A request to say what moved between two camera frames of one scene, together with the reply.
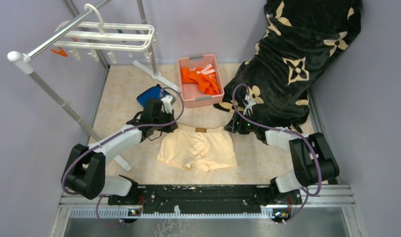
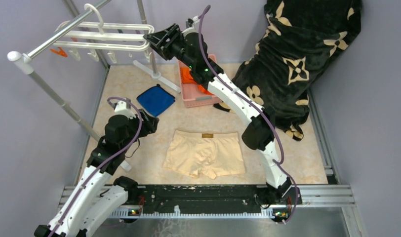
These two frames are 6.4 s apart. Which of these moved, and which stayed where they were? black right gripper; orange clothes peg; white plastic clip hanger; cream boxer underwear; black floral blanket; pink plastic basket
Moved: black right gripper; cream boxer underwear
Stayed: orange clothes peg; black floral blanket; white plastic clip hanger; pink plastic basket
